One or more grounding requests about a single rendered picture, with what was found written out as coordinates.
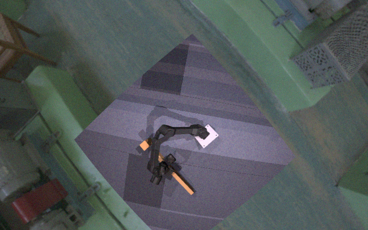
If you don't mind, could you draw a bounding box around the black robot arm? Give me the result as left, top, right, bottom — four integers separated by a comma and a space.
147, 124, 210, 185

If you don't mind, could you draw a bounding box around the wooden bed side rail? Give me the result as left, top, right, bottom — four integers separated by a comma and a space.
158, 152, 194, 195

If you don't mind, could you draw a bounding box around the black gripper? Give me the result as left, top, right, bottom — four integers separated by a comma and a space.
159, 154, 176, 169

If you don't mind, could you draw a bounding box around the wooden post with slot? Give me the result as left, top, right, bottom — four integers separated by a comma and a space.
140, 138, 152, 150

